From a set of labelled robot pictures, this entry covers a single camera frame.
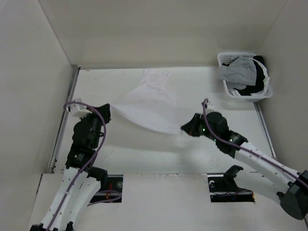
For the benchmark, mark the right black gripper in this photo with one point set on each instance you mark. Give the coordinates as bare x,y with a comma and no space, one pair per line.
190,126

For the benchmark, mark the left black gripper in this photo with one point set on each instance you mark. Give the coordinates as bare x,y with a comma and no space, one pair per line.
105,109

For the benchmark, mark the white tank top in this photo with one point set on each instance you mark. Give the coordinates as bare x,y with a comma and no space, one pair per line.
153,104

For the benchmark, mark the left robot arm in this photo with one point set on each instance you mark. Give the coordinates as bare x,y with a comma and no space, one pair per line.
81,180

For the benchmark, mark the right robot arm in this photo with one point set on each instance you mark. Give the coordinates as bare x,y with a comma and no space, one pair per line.
285,186

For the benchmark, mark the black tank top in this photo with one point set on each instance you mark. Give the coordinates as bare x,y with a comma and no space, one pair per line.
262,79

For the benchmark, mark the grey tank top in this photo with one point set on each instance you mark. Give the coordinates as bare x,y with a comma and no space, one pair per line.
241,70

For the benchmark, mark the white garment in basket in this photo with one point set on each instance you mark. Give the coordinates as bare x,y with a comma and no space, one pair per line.
233,89

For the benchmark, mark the white plastic laundry basket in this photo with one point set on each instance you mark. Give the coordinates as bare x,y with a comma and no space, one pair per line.
225,58

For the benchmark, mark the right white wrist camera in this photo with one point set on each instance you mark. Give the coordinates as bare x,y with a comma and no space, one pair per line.
208,105

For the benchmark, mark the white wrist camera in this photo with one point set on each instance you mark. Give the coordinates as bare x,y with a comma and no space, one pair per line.
208,105
78,110

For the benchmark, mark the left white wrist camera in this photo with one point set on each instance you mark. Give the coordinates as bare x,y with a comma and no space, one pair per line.
78,110

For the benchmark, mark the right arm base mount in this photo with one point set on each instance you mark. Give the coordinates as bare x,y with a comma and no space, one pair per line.
223,189

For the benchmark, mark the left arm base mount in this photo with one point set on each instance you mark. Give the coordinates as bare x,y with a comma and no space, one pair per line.
110,190

